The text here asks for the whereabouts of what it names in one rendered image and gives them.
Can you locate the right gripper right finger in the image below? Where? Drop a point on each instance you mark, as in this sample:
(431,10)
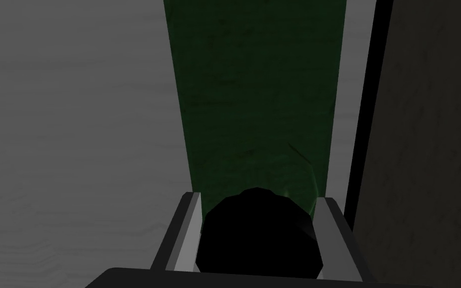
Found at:
(339,244)

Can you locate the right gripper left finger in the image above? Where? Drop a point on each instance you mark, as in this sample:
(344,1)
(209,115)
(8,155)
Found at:
(179,240)

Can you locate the black round door knob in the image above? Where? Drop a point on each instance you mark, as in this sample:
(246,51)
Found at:
(258,236)

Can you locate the dark green door leaf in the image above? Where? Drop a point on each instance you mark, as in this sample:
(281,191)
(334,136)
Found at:
(254,100)

